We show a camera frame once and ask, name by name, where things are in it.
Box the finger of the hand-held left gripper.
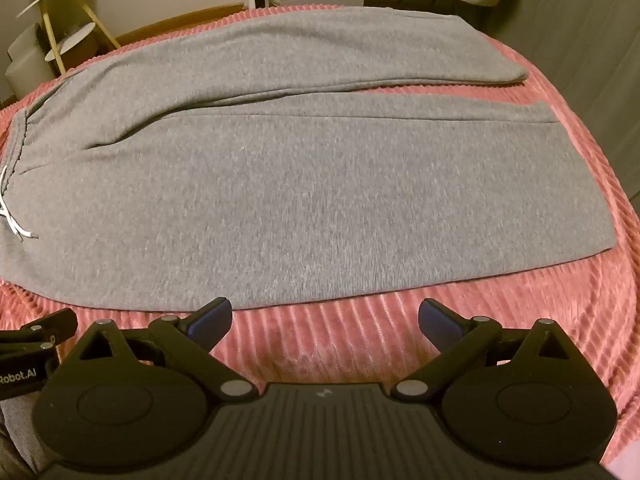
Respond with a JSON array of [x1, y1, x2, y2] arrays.
[[0, 308, 79, 357]]

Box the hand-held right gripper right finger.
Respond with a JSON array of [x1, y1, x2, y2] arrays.
[[391, 298, 574, 402]]

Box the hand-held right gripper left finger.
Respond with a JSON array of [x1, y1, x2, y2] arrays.
[[77, 297, 256, 404]]

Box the grey pants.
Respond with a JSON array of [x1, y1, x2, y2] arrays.
[[0, 6, 617, 311]]

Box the grey ribbed cloth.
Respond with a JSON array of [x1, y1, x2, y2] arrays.
[[0, 399, 40, 467]]

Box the pink ribbed blanket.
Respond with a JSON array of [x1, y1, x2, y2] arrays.
[[0, 2, 640, 466]]

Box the white bin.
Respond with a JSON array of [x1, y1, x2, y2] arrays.
[[5, 25, 56, 97]]

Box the tiered side table yellow legs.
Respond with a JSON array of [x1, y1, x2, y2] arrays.
[[17, 0, 121, 77]]

